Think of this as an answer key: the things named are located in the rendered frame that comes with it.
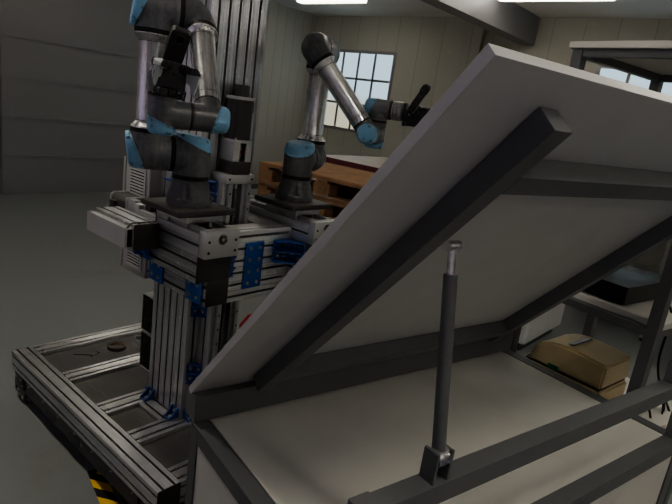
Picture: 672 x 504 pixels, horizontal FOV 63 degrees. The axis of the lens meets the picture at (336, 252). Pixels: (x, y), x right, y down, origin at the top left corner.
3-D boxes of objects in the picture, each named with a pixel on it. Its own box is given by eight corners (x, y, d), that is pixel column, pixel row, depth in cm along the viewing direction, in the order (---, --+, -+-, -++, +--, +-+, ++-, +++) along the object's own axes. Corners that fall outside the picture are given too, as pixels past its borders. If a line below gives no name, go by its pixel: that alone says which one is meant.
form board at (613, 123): (506, 331, 198) (504, 326, 199) (821, 143, 127) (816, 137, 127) (190, 394, 128) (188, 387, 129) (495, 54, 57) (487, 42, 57)
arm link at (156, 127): (189, 138, 151) (192, 97, 148) (146, 134, 146) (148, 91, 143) (185, 135, 158) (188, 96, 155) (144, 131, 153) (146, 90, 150)
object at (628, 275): (533, 274, 200) (538, 257, 198) (586, 269, 221) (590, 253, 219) (622, 307, 175) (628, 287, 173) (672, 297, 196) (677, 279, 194)
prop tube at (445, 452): (424, 464, 88) (436, 273, 84) (435, 459, 90) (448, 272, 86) (439, 473, 85) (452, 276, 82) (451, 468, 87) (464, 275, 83)
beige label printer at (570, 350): (516, 377, 209) (528, 328, 204) (546, 366, 222) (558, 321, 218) (594, 416, 187) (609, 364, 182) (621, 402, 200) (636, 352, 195)
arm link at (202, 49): (213, 21, 180) (225, 144, 160) (179, 14, 176) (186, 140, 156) (221, -8, 171) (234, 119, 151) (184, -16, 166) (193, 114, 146)
